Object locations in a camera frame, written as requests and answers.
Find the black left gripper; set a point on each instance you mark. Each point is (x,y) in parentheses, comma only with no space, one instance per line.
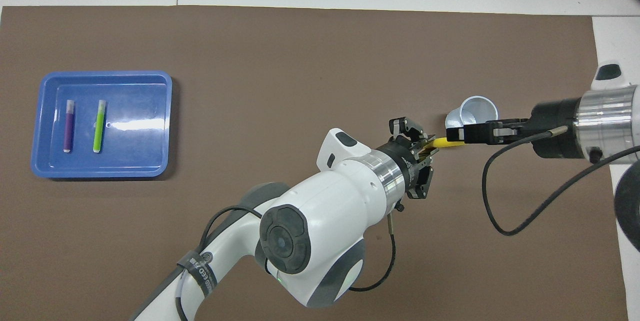
(402,161)

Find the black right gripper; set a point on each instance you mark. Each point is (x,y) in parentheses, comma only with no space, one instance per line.
(550,116)

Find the yellow marker pen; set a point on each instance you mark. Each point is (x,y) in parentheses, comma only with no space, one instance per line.
(442,143)

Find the green marker pen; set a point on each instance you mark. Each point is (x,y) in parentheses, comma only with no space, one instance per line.
(99,131)

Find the purple marker pen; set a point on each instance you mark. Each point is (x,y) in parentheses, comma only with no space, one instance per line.
(69,131)

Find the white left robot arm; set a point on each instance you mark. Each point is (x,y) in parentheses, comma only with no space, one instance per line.
(325,201)

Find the clear plastic cup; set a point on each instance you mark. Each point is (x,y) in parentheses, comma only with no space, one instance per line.
(480,108)

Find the brown table mat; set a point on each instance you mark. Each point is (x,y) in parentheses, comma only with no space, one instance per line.
(320,61)

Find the blue plastic tray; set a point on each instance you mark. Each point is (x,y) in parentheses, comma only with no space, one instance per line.
(130,161)

